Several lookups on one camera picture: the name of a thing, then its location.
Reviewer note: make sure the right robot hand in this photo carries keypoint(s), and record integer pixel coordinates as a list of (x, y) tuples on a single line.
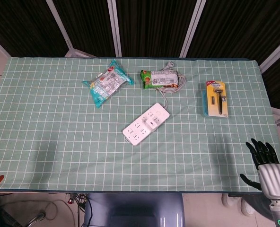
[(272, 179)]

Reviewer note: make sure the white plug adapter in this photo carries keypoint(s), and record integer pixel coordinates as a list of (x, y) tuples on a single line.
[(151, 124)]

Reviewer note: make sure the white power strip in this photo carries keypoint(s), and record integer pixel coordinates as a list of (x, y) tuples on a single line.
[(135, 132)]

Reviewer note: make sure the yellow razor blister pack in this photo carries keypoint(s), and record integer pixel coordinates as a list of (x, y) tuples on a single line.
[(215, 99)]

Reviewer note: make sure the white shoe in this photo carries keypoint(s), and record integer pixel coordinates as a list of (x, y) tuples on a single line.
[(230, 200), (247, 207)]

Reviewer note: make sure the green checked tablecloth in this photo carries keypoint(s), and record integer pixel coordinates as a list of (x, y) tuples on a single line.
[(59, 142)]

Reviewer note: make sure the blue-gray robot torso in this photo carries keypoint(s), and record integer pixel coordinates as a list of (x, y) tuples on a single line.
[(130, 210)]

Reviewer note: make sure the teal snack bag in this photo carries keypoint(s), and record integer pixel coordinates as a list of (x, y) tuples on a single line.
[(107, 82)]

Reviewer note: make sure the green snack bag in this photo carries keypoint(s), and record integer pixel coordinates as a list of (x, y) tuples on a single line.
[(159, 79)]

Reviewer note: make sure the black folding screen white frame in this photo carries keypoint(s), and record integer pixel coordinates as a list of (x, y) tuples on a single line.
[(154, 23)]

